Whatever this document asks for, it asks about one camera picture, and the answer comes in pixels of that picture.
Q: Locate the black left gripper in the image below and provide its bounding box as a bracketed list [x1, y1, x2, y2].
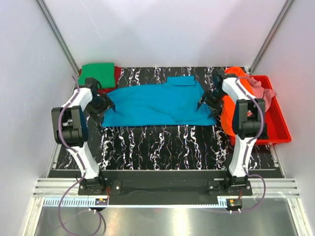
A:
[85, 93, 115, 122]

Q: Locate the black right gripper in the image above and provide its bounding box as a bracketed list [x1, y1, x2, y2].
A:
[197, 89, 226, 118]

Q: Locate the blue t shirt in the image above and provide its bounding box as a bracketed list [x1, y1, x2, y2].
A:
[102, 76, 216, 127]

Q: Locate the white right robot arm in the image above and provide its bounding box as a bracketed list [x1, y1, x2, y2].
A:
[203, 70, 266, 195]

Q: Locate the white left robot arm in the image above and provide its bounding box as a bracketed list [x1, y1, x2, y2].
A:
[51, 76, 216, 195]

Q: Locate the dark red folded t shirt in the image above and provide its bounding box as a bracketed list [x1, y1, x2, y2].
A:
[78, 65, 123, 96]

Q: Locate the orange t shirt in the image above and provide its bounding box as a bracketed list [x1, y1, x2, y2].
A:
[220, 66, 254, 137]

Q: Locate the green folded t shirt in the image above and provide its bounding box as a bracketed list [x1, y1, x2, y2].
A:
[78, 62, 116, 89]

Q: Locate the pink t shirt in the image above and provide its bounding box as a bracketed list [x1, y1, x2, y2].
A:
[247, 76, 276, 111]

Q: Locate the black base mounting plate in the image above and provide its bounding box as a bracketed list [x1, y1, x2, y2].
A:
[78, 178, 253, 196]

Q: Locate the aluminium frame rail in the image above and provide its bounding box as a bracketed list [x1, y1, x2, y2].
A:
[33, 178, 300, 198]

